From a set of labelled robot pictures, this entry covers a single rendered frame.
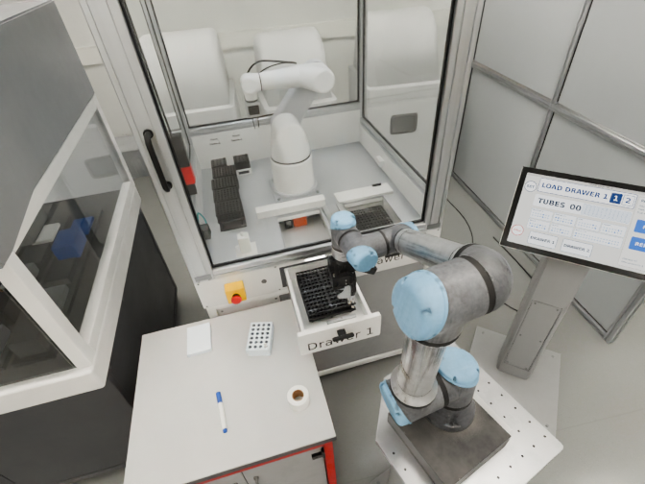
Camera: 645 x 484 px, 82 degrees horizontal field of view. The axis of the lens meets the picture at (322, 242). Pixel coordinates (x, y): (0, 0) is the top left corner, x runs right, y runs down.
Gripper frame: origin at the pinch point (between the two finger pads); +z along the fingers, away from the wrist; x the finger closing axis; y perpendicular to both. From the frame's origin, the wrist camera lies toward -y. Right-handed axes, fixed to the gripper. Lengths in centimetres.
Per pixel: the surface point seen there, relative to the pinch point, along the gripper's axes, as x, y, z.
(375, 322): 10.8, -5.3, 3.9
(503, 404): 43, -36, 18
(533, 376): 10, -98, 90
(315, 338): 10.8, 16.1, 4.1
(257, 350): 2.4, 36.0, 13.9
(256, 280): -23.0, 31.4, 5.1
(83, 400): -6, 102, 28
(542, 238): 2, -74, -7
